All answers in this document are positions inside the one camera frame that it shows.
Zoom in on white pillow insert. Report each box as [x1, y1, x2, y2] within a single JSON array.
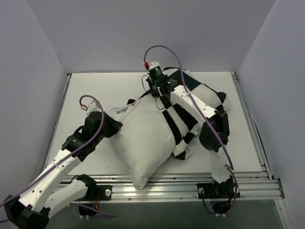
[[109, 95, 175, 190]]

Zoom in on black white checkered pillowcase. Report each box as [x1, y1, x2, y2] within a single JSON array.
[[126, 67, 232, 161]]

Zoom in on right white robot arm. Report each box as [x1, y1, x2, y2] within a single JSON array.
[[144, 62, 234, 197]]

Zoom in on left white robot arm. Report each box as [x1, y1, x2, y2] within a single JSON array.
[[2, 111, 123, 229]]

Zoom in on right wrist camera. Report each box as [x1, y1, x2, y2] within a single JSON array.
[[144, 62, 160, 71]]

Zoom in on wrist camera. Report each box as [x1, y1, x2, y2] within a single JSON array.
[[144, 62, 160, 71], [81, 101, 100, 115]]

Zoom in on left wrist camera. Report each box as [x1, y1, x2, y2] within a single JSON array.
[[81, 101, 100, 115]]

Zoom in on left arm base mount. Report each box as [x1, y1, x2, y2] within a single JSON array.
[[77, 185, 112, 201]]

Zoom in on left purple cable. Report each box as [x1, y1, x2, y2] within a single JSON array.
[[0, 94, 105, 210]]

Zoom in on purple cable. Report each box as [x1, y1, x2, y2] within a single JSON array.
[[0, 94, 105, 210], [143, 45, 240, 215]]

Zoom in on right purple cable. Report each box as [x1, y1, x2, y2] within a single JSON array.
[[143, 45, 240, 215]]

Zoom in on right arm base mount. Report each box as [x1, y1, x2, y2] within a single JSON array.
[[196, 182, 235, 199]]

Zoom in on aluminium table frame rail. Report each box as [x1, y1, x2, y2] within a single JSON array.
[[45, 72, 283, 229]]

